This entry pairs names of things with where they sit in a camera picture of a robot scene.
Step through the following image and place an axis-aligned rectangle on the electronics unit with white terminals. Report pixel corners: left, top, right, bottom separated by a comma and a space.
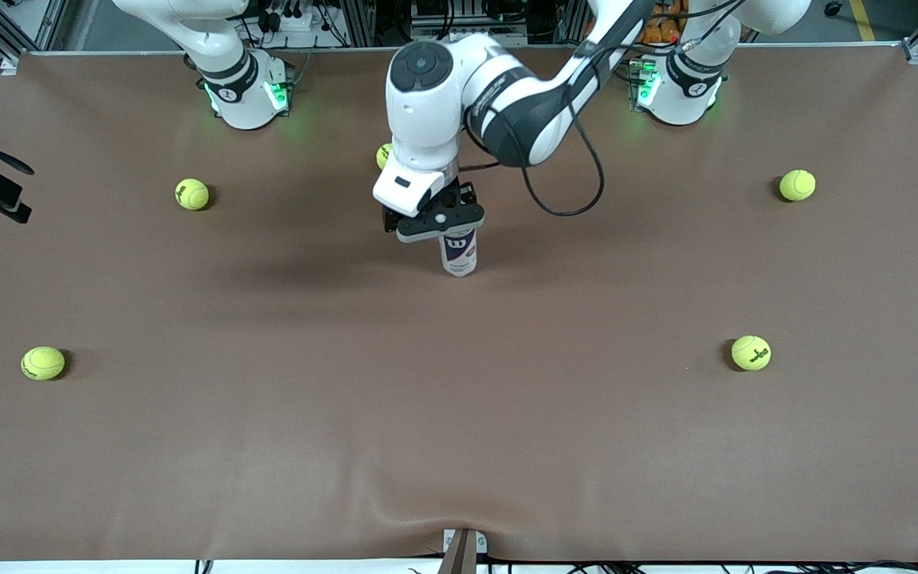
410, 0, 530, 47

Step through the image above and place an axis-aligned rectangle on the white power strip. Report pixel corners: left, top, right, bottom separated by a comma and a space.
258, 0, 324, 34

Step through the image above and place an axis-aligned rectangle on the aluminium frame post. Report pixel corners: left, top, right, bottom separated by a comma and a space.
553, 0, 592, 45
338, 0, 378, 47

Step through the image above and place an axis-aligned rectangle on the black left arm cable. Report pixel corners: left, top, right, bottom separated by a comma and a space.
459, 0, 747, 218

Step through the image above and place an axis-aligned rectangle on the metal bracket with brown strip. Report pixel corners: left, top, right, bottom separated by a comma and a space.
437, 528, 489, 574

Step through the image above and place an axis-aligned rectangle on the white blue tennis ball can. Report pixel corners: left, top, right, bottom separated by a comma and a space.
439, 227, 480, 278

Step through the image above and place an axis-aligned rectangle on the orange packets pile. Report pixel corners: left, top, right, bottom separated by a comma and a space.
641, 0, 685, 45

